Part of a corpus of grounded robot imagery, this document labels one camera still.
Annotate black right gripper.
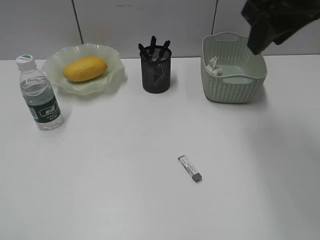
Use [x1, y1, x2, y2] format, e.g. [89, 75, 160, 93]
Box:
[241, 0, 320, 55]

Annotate waste paper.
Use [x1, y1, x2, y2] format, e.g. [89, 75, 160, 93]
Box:
[206, 56, 222, 77]

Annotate black marker pen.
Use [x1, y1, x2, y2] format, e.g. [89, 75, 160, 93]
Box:
[158, 40, 171, 59]
[149, 35, 157, 58]
[138, 43, 152, 60]

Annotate yellow mango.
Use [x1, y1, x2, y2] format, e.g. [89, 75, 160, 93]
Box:
[63, 56, 108, 83]

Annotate clear water bottle green label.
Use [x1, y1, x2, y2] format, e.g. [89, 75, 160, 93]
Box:
[15, 54, 64, 130]

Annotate grey white eraser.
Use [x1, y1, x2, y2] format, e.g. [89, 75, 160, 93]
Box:
[151, 67, 167, 88]
[177, 155, 203, 182]

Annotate pale green woven plastic basket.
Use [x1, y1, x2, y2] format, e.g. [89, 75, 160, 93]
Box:
[200, 32, 267, 104]

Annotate black mesh pen holder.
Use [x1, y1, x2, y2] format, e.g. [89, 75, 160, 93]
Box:
[139, 45, 172, 94]

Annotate pale green wavy glass plate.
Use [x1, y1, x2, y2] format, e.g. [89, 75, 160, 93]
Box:
[41, 43, 125, 96]

